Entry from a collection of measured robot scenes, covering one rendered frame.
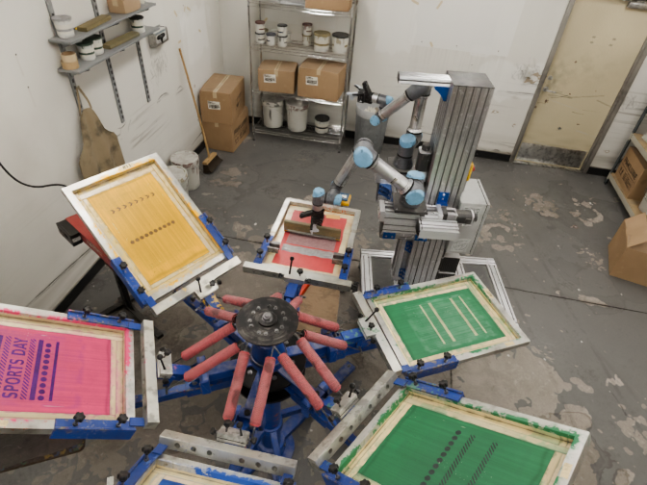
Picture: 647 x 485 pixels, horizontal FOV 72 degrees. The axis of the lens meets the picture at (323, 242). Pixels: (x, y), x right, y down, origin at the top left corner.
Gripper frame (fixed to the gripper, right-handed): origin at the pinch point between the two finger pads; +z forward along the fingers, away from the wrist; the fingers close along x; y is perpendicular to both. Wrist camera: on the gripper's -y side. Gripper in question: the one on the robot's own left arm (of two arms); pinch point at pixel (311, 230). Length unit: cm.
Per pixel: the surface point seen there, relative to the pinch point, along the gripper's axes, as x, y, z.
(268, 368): -130, 7, -24
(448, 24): 343, 84, -64
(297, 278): -56, 3, -8
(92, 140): 50, -195, -8
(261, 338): -120, 0, -31
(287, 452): -111, 15, 98
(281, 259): -29.2, -13.8, 5.1
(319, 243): -7.1, 7.2, 4.5
